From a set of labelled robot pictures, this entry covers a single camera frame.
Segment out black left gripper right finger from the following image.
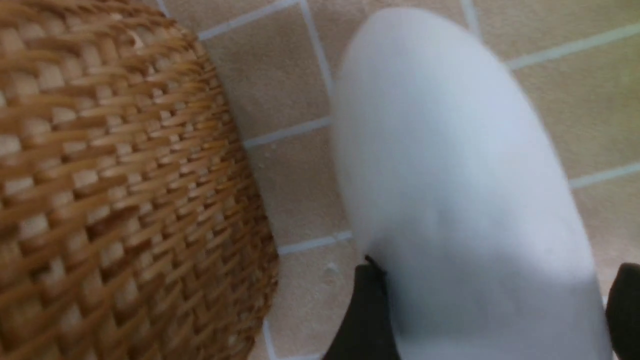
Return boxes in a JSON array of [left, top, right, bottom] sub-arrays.
[[605, 262, 640, 360]]

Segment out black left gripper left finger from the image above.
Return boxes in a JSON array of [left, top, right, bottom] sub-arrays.
[[322, 255, 401, 360]]

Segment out white radish with leaves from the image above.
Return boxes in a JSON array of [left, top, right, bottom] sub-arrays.
[[330, 7, 613, 360]]

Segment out beige checkered tablecloth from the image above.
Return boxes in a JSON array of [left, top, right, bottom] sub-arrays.
[[145, 0, 640, 360]]

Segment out woven wicker basket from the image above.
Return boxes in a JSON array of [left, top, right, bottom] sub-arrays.
[[0, 0, 279, 360]]

